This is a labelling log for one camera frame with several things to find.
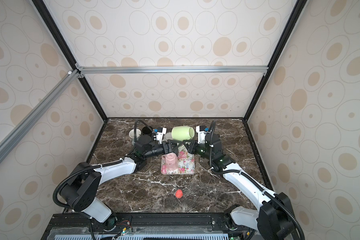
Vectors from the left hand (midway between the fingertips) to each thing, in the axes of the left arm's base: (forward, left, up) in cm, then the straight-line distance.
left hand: (183, 145), depth 75 cm
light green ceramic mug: (+4, +1, +4) cm, 6 cm away
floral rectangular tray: (+1, -2, -24) cm, 24 cm away
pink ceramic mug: (-2, +7, -14) cm, 16 cm away
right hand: (+2, 0, 0) cm, 2 cm away
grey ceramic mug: (+19, +35, -16) cm, 43 cm away
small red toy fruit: (-18, +2, -20) cm, 27 cm away
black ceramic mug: (+17, +24, -10) cm, 31 cm away
